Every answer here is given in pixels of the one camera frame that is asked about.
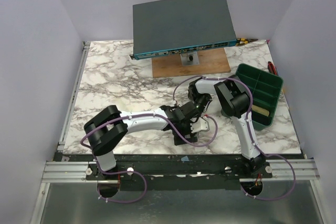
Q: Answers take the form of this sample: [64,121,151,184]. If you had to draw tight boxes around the grey striped underwear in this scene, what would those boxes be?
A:
[184,133,198,143]

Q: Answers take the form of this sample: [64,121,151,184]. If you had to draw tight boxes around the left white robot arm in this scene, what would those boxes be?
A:
[84,101,203,179]

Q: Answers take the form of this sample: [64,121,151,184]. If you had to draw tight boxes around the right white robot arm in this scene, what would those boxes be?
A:
[188,75,264,178]

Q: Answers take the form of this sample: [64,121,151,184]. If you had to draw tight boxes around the brown plywood board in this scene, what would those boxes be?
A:
[152,48,231,78]

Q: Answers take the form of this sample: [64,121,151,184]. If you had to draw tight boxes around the blue tape piece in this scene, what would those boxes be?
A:
[181,156,190,162]

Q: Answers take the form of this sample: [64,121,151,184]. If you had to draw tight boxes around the cream rolled cloth in tray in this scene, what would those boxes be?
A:
[251,105,270,116]

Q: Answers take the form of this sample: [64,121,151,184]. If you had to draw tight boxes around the green divided plastic tray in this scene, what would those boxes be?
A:
[224,63,283,131]

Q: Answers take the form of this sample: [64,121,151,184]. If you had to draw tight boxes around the red black utility knife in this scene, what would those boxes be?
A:
[268,61,278,76]

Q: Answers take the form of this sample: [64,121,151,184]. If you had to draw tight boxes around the grey metal stand bracket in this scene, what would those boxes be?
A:
[180,52,200,66]

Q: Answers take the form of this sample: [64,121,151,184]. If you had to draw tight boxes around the black metal base rail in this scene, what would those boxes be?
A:
[86,154,272,191]

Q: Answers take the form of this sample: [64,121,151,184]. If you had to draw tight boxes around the grey network switch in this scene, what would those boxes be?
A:
[131,0,237,60]

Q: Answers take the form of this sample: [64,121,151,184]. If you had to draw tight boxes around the aluminium frame rail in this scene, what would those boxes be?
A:
[30,41,91,223]

